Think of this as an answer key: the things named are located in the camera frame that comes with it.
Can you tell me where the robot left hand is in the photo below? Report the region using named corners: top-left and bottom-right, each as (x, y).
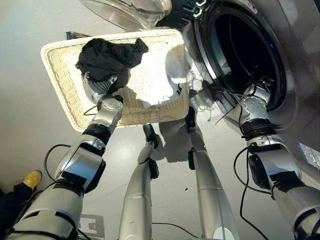
top-left (80, 71), bottom-right (119, 104)

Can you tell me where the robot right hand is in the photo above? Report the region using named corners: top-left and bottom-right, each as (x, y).
top-left (250, 75), bottom-right (276, 94)

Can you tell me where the black garment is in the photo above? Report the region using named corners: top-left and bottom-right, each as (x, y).
top-left (75, 37), bottom-right (150, 94)

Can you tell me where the silver washing machine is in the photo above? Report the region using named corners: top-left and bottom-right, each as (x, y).
top-left (172, 0), bottom-right (320, 176)

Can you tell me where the glass washing machine door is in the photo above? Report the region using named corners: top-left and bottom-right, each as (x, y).
top-left (79, 0), bottom-right (173, 32)

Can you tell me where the blue washing machine sticker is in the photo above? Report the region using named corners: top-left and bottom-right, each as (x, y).
top-left (296, 141), bottom-right (320, 170)

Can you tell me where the white wicker laundry basket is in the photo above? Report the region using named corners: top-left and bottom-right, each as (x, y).
top-left (40, 28), bottom-right (190, 133)

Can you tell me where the dark object behind basket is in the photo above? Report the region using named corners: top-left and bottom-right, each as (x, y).
top-left (65, 31), bottom-right (88, 40)

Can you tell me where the white garment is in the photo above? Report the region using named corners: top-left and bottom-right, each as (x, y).
top-left (140, 48), bottom-right (188, 110)

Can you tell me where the silver robot left leg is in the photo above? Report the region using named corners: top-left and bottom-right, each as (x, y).
top-left (117, 123), bottom-right (161, 240)

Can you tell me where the person's yellow shoe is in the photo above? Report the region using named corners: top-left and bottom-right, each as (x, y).
top-left (22, 169), bottom-right (43, 190)

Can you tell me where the grey floor marker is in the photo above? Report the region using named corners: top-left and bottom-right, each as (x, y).
top-left (77, 213), bottom-right (105, 235)

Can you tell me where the person's leg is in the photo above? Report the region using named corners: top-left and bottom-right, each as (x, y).
top-left (0, 183), bottom-right (34, 232)

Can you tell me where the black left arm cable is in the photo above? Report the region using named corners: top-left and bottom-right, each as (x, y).
top-left (43, 143), bottom-right (72, 182)

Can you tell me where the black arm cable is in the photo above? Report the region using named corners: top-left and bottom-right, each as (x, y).
top-left (233, 146), bottom-right (274, 240)
top-left (43, 143), bottom-right (72, 182)

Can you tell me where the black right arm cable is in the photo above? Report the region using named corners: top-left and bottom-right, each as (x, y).
top-left (233, 146), bottom-right (274, 240)

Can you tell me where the black floor cable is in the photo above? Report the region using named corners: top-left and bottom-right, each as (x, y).
top-left (151, 222), bottom-right (201, 238)

